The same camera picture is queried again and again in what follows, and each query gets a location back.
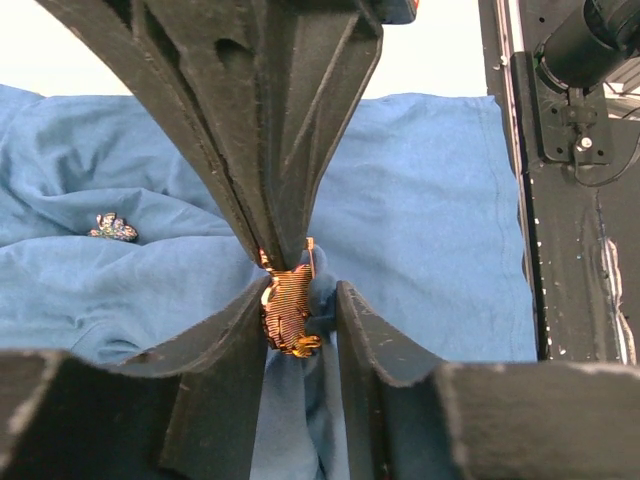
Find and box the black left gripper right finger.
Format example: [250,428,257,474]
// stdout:
[336,281,639,479]

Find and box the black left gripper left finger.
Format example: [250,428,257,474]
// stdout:
[1,279,267,479]

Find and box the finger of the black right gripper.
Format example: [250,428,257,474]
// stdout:
[259,1,382,270]
[41,1,280,268]

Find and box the red maple leaf brooch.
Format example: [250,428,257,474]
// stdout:
[260,237,322,358]

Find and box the blue t-shirt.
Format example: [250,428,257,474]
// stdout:
[0,83,539,480]

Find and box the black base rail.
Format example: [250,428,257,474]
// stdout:
[479,1,639,365]

